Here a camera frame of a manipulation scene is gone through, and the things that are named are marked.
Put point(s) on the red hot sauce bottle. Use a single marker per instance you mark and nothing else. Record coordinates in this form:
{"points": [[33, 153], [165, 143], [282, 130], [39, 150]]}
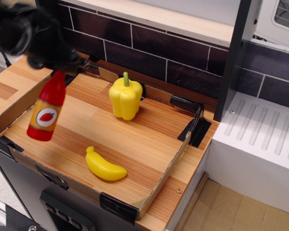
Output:
{"points": [[47, 109]]}

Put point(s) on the white ridged drainboard sink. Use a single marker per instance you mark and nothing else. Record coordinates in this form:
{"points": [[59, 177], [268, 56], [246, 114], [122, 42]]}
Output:
{"points": [[249, 152]]}

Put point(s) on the yellow toy banana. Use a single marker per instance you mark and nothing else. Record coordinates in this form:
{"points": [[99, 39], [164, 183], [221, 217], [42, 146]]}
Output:
{"points": [[102, 168]]}

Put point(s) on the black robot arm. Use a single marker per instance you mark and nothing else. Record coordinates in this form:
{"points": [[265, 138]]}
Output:
{"points": [[17, 23]]}

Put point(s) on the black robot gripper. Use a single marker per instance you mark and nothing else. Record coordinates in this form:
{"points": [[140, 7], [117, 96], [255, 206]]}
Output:
{"points": [[48, 48]]}

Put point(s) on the black vertical post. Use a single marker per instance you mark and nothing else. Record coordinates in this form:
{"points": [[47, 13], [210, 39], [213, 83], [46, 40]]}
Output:
{"points": [[246, 21]]}

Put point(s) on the brown cardboard fence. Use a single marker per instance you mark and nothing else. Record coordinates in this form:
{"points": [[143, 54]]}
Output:
{"points": [[148, 146]]}

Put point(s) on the yellow toy bell pepper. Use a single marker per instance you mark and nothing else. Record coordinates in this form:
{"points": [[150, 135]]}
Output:
{"points": [[125, 96]]}

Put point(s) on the white appliance with rack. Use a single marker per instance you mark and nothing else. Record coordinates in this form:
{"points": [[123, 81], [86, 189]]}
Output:
{"points": [[273, 22]]}

